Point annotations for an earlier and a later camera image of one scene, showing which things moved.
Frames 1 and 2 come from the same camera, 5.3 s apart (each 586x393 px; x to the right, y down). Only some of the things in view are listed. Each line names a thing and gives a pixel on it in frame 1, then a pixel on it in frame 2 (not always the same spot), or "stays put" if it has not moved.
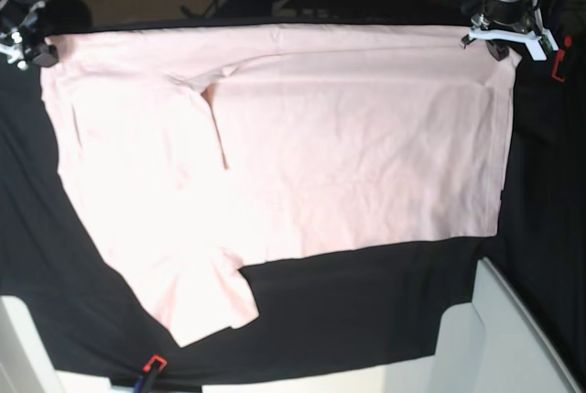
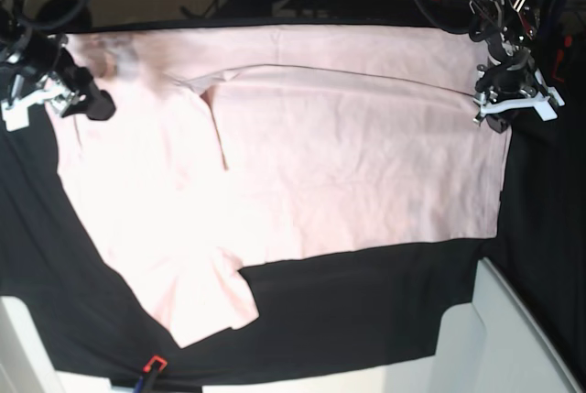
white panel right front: [493, 343] stays put
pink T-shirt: [198, 150] stays put
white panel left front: [25, 365] stays put
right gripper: [510, 5] → [515, 74]
